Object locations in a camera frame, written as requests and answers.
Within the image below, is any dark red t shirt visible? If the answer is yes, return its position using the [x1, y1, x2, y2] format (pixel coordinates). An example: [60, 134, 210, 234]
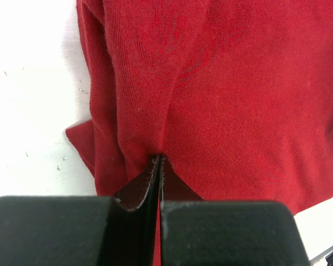
[65, 0, 333, 217]

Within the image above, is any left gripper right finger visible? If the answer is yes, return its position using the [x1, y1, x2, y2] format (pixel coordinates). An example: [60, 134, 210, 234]
[159, 157, 309, 265]

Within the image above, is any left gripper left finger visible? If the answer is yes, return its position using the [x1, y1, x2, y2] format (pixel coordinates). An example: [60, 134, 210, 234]
[0, 156, 159, 265]

